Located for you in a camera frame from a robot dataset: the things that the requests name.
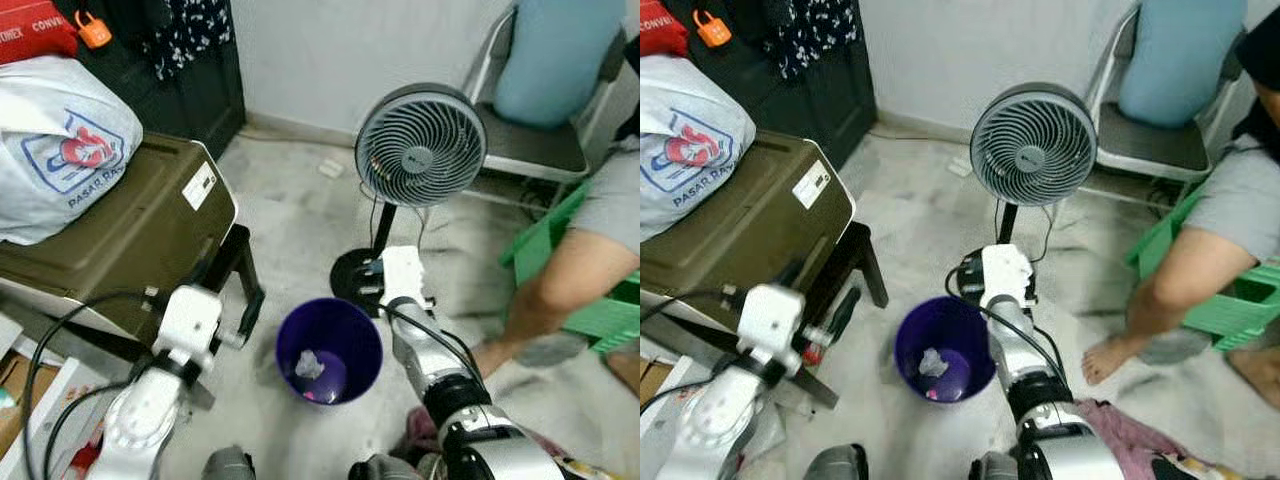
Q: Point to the white tissue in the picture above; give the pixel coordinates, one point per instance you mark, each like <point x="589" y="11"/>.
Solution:
<point x="309" y="365"/>
<point x="933" y="363"/>

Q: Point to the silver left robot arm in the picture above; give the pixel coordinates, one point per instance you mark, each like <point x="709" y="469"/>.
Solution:
<point x="145" y="420"/>
<point x="720" y="420"/>

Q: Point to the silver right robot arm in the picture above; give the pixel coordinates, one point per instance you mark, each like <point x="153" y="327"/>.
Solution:
<point x="1040" y="400"/>
<point x="440" y="380"/>

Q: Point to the black metal stand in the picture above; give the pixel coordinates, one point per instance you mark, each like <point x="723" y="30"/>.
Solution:
<point x="868" y="260"/>
<point x="240" y="258"/>

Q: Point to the purple waste bin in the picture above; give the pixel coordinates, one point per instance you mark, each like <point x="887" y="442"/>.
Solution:
<point x="908" y="350"/>
<point x="290" y="350"/>

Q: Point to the olive brown storage case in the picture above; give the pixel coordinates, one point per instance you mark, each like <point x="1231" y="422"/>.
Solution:
<point x="750" y="240"/>
<point x="120" y="245"/>

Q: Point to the grey left robot leg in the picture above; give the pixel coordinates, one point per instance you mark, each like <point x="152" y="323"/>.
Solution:
<point x="836" y="464"/>
<point x="228" y="465"/>

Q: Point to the grey robot leg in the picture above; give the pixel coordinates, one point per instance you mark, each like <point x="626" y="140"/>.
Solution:
<point x="992" y="468"/>
<point x="228" y="465"/>
<point x="385" y="470"/>
<point x="836" y="464"/>

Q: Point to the grey standing fan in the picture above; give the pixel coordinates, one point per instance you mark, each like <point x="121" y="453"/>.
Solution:
<point x="1035" y="145"/>
<point x="420" y="145"/>

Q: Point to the brown cardboard box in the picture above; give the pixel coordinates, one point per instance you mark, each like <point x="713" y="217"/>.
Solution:
<point x="15" y="395"/>
<point x="652" y="380"/>

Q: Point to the white printed plastic bag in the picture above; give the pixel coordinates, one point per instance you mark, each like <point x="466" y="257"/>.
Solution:
<point x="685" y="140"/>
<point x="55" y="150"/>

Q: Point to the green plastic crate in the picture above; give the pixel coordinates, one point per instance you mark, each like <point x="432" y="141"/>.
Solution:
<point x="1240" y="305"/>
<point x="540" y="245"/>

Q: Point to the grey right robot leg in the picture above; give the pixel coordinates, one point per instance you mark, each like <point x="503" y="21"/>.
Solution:
<point x="385" y="470"/>
<point x="992" y="468"/>

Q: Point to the person in grey clothes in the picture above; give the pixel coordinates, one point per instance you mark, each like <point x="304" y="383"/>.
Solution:
<point x="570" y="275"/>
<point x="1190" y="270"/>

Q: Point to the grey metal chair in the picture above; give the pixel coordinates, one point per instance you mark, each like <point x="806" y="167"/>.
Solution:
<point x="1150" y="150"/>
<point x="535" y="150"/>

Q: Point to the pink patterned cloth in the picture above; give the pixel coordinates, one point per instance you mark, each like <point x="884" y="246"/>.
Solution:
<point x="1130" y="430"/>

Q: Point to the dark floral cloth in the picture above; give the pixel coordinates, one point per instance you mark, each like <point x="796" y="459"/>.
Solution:
<point x="185" y="35"/>
<point x="810" y="35"/>

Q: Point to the orange padlock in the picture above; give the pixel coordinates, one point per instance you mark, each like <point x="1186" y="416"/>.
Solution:
<point x="713" y="30"/>
<point x="94" y="32"/>

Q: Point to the red bag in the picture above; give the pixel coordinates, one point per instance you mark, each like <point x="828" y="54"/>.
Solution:
<point x="660" y="28"/>
<point x="30" y="30"/>

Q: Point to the light blue cushion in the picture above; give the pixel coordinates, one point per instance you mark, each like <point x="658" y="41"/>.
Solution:
<point x="555" y="60"/>
<point x="1180" y="60"/>

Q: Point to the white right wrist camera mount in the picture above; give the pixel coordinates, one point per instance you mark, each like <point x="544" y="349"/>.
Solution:
<point x="1006" y="270"/>
<point x="403" y="272"/>

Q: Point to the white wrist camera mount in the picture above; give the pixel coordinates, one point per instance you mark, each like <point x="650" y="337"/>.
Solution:
<point x="187" y="325"/>
<point x="1006" y="270"/>
<point x="770" y="325"/>
<point x="403" y="272"/>

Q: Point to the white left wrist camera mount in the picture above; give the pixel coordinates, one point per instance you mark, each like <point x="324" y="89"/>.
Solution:
<point x="770" y="325"/>
<point x="187" y="325"/>

